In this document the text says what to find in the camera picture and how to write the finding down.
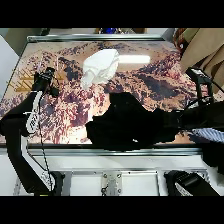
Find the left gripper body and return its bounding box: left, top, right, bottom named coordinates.
left=32, top=67, right=62, bottom=98

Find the heap of clothes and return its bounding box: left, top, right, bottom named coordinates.
left=172, top=27, right=224, bottom=102

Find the white garment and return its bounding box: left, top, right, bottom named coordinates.
left=80, top=48, right=121, bottom=91

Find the black cable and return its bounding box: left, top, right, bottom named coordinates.
left=37, top=94, right=54, bottom=193

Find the silver frame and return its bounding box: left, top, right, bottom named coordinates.
left=0, top=33, right=224, bottom=197

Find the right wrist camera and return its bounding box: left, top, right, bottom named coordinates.
left=185, top=67, right=215, bottom=105

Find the black garment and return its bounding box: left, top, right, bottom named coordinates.
left=85, top=92, right=178, bottom=152

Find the dark garment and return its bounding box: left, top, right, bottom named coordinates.
left=199, top=139, right=224, bottom=176

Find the striped garment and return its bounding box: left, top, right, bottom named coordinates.
left=189, top=127, right=224, bottom=145

